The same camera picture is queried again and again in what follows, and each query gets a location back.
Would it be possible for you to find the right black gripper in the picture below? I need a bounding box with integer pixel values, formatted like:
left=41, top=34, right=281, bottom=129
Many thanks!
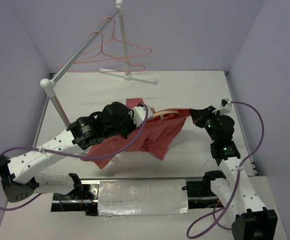
left=190, top=105, right=221, bottom=142

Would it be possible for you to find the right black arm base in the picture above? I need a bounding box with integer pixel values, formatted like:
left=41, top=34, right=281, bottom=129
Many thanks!
left=182, top=170, right=226, bottom=198

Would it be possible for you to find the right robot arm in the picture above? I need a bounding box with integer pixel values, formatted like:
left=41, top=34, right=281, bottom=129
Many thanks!
left=190, top=106, right=278, bottom=240

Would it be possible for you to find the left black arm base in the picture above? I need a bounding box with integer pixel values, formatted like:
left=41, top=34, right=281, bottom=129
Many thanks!
left=51, top=179, right=100, bottom=217

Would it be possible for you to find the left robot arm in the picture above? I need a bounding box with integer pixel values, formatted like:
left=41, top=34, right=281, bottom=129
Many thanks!
left=0, top=102, right=151, bottom=203

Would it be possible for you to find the silver foil tape panel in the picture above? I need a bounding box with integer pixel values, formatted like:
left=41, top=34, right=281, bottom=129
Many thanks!
left=98, top=179, right=189, bottom=216

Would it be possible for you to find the white garment rack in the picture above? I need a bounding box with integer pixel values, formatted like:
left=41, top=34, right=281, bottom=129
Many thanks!
left=39, top=0, right=158, bottom=131

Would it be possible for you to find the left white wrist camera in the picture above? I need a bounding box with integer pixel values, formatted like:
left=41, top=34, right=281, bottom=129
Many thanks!
left=131, top=102, right=154, bottom=127

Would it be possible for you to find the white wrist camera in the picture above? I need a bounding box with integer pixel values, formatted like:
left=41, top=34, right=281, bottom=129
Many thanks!
left=131, top=102, right=154, bottom=127
left=213, top=98, right=232, bottom=115

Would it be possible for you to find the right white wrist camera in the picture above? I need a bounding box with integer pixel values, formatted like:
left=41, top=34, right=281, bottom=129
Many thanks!
left=213, top=98, right=232, bottom=115

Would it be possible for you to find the pink wire hanger near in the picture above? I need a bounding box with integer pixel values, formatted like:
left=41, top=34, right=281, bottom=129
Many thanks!
left=57, top=30, right=145, bottom=73

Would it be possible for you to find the pink wire hanger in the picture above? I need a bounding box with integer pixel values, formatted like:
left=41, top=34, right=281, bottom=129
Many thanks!
left=57, top=30, right=145, bottom=73
left=102, top=16, right=152, bottom=61

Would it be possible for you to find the pink wire hanger far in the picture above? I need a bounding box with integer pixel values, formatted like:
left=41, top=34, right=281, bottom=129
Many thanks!
left=102, top=16, right=152, bottom=61

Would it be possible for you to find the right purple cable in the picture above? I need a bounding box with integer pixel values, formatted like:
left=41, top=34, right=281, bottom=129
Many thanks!
left=186, top=100, right=264, bottom=239

